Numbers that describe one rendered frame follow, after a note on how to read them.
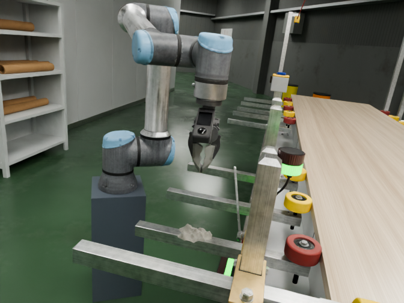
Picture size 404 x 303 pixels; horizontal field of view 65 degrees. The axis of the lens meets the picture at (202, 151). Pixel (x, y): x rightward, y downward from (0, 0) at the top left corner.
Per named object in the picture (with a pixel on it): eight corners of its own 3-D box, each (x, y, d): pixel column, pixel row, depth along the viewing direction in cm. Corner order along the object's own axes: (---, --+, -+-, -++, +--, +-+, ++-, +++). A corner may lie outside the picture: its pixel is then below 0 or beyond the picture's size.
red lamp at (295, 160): (276, 162, 70) (278, 153, 69) (276, 154, 75) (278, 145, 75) (304, 167, 69) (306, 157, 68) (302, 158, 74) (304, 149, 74)
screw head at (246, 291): (238, 300, 46) (239, 294, 45) (240, 291, 48) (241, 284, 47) (252, 305, 45) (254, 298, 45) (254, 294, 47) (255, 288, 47)
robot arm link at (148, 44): (115, -3, 135) (136, 27, 81) (144, 2, 140) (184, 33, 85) (114, 26, 141) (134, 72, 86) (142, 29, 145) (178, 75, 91)
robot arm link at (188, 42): (173, 33, 95) (184, 33, 84) (209, 37, 99) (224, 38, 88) (171, 65, 98) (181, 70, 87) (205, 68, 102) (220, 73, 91)
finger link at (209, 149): (212, 168, 97) (216, 139, 94) (211, 175, 91) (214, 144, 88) (202, 166, 97) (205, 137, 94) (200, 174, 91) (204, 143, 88)
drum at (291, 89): (296, 109, 789) (301, 86, 770) (284, 109, 778) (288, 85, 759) (288, 106, 821) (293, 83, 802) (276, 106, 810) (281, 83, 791)
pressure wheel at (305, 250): (277, 289, 73) (287, 247, 70) (278, 267, 81) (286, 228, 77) (313, 298, 72) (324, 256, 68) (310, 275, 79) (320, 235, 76)
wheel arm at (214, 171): (186, 172, 129) (187, 163, 127) (189, 169, 132) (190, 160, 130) (296, 193, 120) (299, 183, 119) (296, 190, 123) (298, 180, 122)
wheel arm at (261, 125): (226, 124, 222) (227, 118, 220) (227, 123, 225) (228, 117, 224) (290, 134, 213) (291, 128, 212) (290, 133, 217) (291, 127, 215)
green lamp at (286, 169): (274, 172, 71) (276, 163, 70) (275, 163, 76) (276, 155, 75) (302, 177, 69) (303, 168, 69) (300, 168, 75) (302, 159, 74)
